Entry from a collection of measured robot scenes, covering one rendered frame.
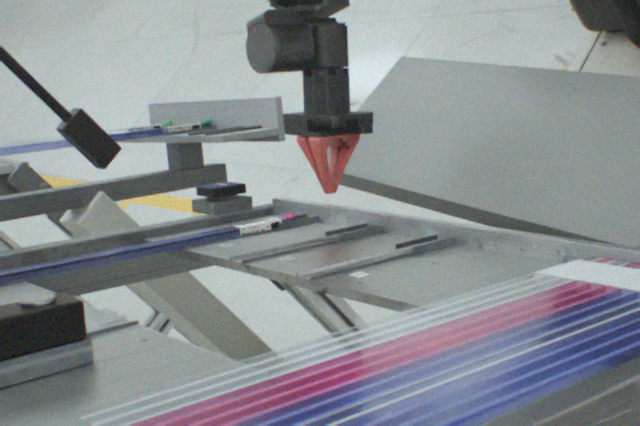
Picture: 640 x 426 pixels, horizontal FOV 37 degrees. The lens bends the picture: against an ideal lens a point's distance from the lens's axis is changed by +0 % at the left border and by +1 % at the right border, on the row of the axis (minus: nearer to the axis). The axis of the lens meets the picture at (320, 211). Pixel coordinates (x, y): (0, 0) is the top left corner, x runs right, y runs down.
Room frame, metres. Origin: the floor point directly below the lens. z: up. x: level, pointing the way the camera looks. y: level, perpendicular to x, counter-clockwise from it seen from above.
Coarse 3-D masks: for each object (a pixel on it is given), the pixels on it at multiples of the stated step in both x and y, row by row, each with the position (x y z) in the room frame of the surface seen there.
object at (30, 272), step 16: (160, 240) 0.92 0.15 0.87; (176, 240) 0.91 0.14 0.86; (192, 240) 0.92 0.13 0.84; (208, 240) 0.92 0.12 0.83; (80, 256) 0.89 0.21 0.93; (96, 256) 0.88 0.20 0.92; (112, 256) 0.89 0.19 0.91; (128, 256) 0.89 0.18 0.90; (0, 272) 0.86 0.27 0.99; (16, 272) 0.86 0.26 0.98; (32, 272) 0.86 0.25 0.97; (48, 272) 0.87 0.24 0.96; (64, 272) 0.87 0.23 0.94
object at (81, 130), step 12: (72, 108) 0.68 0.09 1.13; (72, 120) 0.66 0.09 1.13; (84, 120) 0.66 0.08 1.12; (60, 132) 0.67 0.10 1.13; (72, 132) 0.66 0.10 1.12; (84, 132) 0.66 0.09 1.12; (96, 132) 0.66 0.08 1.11; (72, 144) 0.67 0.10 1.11; (84, 144) 0.66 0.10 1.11; (96, 144) 0.66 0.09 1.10; (108, 144) 0.66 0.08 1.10; (84, 156) 0.67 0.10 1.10; (96, 156) 0.66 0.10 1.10; (108, 156) 0.66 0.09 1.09
